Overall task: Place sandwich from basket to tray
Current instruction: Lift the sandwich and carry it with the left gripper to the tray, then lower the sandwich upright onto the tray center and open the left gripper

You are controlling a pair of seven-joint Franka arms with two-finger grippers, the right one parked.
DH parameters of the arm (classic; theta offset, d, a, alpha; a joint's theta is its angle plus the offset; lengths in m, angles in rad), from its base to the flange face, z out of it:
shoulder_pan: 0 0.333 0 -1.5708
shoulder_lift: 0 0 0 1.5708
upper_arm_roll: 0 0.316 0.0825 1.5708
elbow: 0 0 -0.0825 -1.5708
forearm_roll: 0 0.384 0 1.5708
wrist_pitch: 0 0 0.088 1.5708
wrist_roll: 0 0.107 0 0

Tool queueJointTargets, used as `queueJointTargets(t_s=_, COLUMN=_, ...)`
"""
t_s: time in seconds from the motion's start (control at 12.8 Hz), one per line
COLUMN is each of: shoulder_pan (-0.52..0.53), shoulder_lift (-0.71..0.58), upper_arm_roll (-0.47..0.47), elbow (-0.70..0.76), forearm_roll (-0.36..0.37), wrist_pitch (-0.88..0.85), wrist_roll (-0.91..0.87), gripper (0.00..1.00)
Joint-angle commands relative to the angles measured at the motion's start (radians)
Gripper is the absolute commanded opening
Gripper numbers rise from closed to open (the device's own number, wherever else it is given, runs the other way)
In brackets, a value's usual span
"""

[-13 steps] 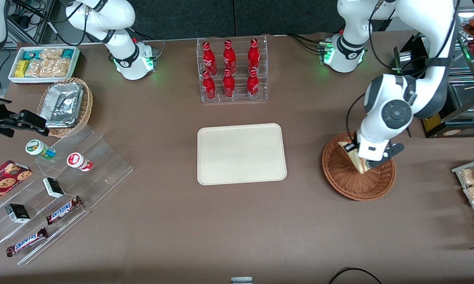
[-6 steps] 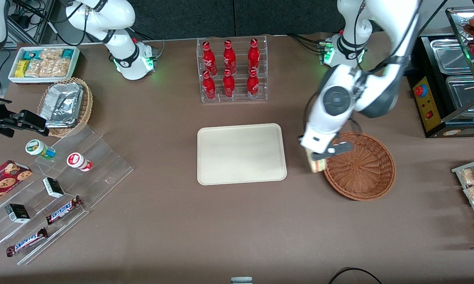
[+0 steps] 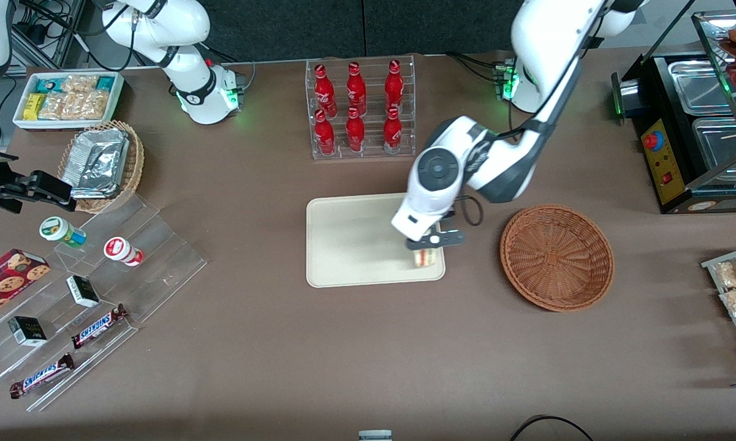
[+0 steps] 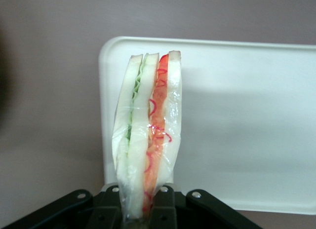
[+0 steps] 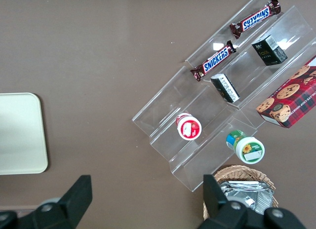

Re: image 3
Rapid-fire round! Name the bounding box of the light wicker basket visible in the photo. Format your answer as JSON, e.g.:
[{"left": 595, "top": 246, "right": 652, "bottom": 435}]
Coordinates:
[{"left": 57, "top": 119, "right": 145, "bottom": 214}]

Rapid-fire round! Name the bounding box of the Snickers chocolate bar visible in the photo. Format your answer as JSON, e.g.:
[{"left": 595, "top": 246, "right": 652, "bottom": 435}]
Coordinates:
[
  {"left": 9, "top": 353, "right": 75, "bottom": 399},
  {"left": 71, "top": 304, "right": 129, "bottom": 350}
]

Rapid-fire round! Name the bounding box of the clear acrylic bottle rack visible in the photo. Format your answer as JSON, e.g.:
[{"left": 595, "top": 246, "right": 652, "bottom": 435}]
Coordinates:
[{"left": 305, "top": 55, "right": 416, "bottom": 161}]

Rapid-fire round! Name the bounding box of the small black carton box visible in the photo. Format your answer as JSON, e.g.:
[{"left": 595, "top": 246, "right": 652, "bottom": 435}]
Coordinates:
[
  {"left": 7, "top": 316, "right": 48, "bottom": 347},
  {"left": 66, "top": 275, "right": 101, "bottom": 308}
]

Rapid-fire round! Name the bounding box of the steel warmer pan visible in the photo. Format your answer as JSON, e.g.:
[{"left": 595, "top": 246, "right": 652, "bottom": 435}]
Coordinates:
[
  {"left": 667, "top": 58, "right": 736, "bottom": 116},
  {"left": 691, "top": 116, "right": 736, "bottom": 171}
]

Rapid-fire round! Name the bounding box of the tray of packaged snacks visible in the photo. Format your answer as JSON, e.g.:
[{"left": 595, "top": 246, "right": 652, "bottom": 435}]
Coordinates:
[{"left": 701, "top": 244, "right": 736, "bottom": 374}]

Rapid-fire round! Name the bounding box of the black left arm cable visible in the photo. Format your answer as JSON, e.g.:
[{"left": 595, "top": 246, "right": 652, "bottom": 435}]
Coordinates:
[{"left": 455, "top": 0, "right": 610, "bottom": 228}]

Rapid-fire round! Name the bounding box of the clear acrylic step display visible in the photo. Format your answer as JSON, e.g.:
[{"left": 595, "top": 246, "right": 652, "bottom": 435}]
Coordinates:
[{"left": 0, "top": 193, "right": 208, "bottom": 412}]

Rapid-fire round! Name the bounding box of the white plastic snack bin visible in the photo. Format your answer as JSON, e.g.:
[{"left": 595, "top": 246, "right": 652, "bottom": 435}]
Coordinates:
[{"left": 12, "top": 71, "right": 125, "bottom": 131}]

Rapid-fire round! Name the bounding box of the red plaid cookie box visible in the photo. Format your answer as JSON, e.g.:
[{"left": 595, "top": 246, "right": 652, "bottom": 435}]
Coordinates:
[{"left": 0, "top": 248, "right": 51, "bottom": 325}]

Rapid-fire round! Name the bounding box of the cream plastic tray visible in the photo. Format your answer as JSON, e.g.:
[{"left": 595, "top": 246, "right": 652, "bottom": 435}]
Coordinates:
[{"left": 306, "top": 191, "right": 446, "bottom": 288}]

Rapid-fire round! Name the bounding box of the red lidded yogurt cup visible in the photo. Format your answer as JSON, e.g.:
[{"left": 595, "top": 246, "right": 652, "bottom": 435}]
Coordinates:
[{"left": 104, "top": 236, "right": 144, "bottom": 267}]

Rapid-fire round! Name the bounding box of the brown wicker basket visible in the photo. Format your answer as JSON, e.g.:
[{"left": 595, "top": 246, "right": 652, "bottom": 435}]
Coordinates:
[{"left": 499, "top": 204, "right": 615, "bottom": 313}]

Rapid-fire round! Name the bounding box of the green lidded yogurt cup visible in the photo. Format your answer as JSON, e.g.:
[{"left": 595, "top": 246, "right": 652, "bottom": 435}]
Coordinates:
[{"left": 39, "top": 216, "right": 88, "bottom": 249}]

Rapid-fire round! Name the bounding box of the black hot food warmer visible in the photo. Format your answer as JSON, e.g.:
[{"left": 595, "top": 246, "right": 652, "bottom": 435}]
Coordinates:
[{"left": 611, "top": 9, "right": 736, "bottom": 215}]

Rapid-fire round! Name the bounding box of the red cola bottle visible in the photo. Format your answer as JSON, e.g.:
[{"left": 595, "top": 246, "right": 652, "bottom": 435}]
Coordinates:
[
  {"left": 346, "top": 61, "right": 367, "bottom": 117},
  {"left": 383, "top": 107, "right": 403, "bottom": 155},
  {"left": 314, "top": 63, "right": 338, "bottom": 119},
  {"left": 384, "top": 59, "right": 404, "bottom": 115},
  {"left": 314, "top": 109, "right": 336, "bottom": 156},
  {"left": 345, "top": 107, "right": 366, "bottom": 153}
]

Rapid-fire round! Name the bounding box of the aluminium frame shelf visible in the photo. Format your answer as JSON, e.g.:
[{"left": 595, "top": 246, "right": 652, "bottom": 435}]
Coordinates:
[{"left": 9, "top": 0, "right": 89, "bottom": 71}]

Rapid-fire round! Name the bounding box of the black base cable bundle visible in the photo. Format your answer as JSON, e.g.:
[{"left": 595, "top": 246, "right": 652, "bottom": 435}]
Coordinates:
[{"left": 446, "top": 52, "right": 504, "bottom": 83}]

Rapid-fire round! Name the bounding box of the black looped cable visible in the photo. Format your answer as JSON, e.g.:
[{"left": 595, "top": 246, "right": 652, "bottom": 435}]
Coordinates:
[{"left": 510, "top": 415, "right": 594, "bottom": 441}]

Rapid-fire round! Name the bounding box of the yellow snack pack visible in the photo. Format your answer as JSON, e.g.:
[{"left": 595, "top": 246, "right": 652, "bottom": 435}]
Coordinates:
[{"left": 23, "top": 93, "right": 47, "bottom": 121}]

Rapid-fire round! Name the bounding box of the clear nut snack bag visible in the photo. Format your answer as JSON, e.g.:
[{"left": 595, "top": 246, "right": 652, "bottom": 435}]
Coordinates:
[
  {"left": 38, "top": 92, "right": 68, "bottom": 121},
  {"left": 61, "top": 74, "right": 100, "bottom": 94},
  {"left": 64, "top": 90, "right": 111, "bottom": 121}
]

